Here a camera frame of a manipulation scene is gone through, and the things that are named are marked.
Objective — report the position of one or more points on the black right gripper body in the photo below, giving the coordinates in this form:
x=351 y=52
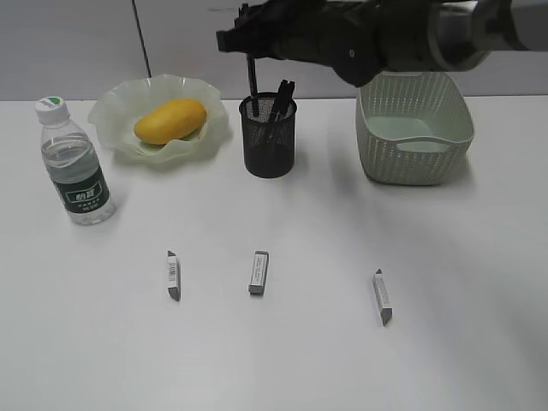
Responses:
x=357 y=40

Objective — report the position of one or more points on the black marker pen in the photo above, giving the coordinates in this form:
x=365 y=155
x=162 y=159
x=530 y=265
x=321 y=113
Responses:
x=251 y=71
x=286 y=102
x=276 y=109

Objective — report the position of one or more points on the yellow mango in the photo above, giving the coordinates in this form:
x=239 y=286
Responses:
x=174 y=120

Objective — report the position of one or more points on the clear water bottle green label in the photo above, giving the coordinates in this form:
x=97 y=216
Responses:
x=72 y=164

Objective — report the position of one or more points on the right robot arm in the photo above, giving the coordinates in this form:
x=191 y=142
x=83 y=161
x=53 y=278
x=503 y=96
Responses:
x=462 y=33

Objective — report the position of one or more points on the light green plastic basket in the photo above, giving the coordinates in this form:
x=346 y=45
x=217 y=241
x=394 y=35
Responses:
x=412 y=129

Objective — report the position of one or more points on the black mesh pen holder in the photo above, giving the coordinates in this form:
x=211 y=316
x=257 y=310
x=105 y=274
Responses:
x=268 y=145

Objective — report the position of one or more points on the grey white eraser middle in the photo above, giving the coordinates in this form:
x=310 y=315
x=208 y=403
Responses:
x=258 y=278

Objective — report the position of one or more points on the grey white eraser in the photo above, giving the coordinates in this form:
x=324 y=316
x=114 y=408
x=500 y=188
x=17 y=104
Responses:
x=258 y=278
x=382 y=297
x=173 y=278

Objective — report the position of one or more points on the translucent green wavy plate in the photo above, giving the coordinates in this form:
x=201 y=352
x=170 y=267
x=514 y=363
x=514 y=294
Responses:
x=117 y=111

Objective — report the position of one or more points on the grey white eraser right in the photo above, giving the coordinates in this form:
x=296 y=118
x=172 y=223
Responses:
x=382 y=297

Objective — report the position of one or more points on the grey white eraser left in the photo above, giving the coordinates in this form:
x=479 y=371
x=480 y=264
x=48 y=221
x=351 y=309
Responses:
x=173 y=278

